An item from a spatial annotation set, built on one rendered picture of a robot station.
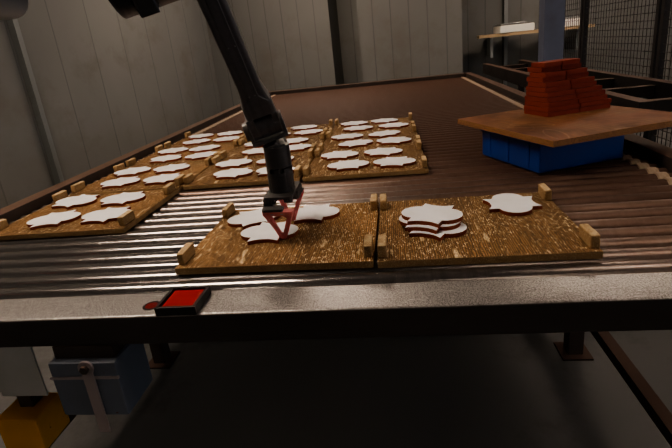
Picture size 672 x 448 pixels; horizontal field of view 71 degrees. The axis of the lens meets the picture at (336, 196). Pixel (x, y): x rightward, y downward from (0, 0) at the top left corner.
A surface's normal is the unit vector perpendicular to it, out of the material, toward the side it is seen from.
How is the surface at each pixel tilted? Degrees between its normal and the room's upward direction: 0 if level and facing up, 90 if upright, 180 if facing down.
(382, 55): 90
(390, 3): 90
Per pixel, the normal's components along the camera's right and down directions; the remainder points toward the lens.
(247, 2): -0.21, 0.32
